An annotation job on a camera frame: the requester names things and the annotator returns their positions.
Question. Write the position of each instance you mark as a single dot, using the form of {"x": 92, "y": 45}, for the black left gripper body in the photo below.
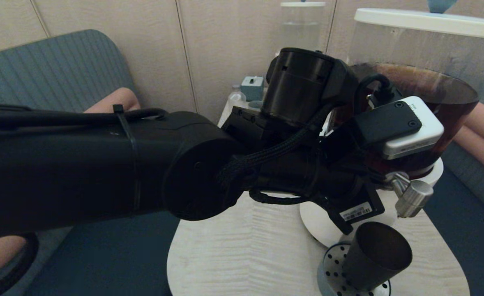
{"x": 340, "y": 181}

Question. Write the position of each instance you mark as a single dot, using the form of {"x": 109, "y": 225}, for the large silver dispenser tap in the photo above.
{"x": 414, "y": 197}

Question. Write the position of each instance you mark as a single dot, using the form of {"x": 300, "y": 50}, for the black plastic cup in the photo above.
{"x": 375, "y": 255}

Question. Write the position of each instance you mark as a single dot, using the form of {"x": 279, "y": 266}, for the large dark tea dispenser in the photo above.
{"x": 431, "y": 22}

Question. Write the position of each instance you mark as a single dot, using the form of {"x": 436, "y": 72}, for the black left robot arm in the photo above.
{"x": 81, "y": 172}

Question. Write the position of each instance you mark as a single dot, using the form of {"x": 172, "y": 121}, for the grey plastic cup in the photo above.
{"x": 255, "y": 104}

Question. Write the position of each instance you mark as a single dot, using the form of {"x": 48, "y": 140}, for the large grey perforated drip tray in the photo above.
{"x": 332, "y": 267}

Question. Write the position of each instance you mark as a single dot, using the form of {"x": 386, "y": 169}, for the grey tissue box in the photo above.
{"x": 252, "y": 87}

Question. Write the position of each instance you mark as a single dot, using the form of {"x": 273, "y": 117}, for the clear plastic bottle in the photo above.
{"x": 234, "y": 98}

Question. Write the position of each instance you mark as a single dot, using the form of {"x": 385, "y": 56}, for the small clear water dispenser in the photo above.
{"x": 301, "y": 28}

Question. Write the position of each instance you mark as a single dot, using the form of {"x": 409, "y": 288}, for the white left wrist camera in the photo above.
{"x": 414, "y": 137}

